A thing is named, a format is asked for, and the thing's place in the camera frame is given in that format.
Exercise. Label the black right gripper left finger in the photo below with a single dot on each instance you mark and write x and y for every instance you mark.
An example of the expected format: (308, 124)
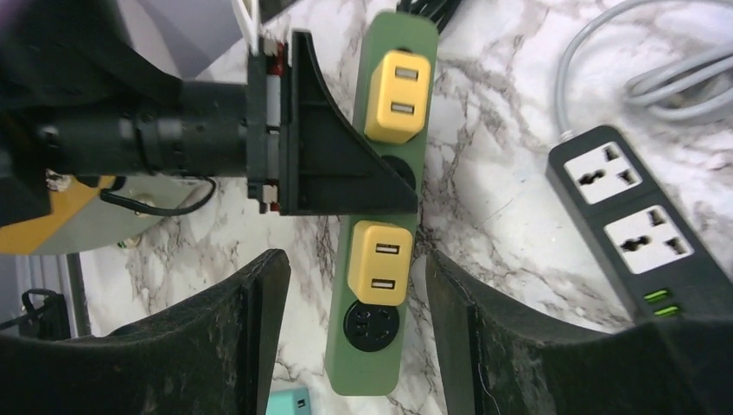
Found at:
(212, 353)

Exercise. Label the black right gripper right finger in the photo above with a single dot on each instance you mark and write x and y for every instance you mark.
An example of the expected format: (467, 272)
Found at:
(499, 356)

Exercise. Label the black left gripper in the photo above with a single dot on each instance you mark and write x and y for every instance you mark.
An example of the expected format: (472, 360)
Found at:
(281, 130)

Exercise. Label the green USB charger plug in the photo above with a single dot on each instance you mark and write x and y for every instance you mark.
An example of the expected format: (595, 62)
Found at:
(294, 401)

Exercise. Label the green power strip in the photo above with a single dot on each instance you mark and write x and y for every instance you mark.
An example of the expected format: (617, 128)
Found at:
(365, 341)

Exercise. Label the yellow charger plug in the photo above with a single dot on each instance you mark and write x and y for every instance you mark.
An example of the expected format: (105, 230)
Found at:
(398, 98)
(379, 262)

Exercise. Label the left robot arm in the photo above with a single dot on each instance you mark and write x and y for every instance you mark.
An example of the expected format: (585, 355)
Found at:
(78, 100)

